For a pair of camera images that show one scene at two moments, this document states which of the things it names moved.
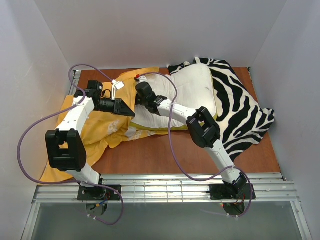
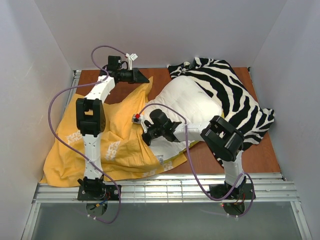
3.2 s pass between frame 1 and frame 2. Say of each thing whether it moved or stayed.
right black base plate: stayed
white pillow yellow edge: moved
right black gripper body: moved
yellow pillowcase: moved
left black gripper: moved
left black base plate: stayed
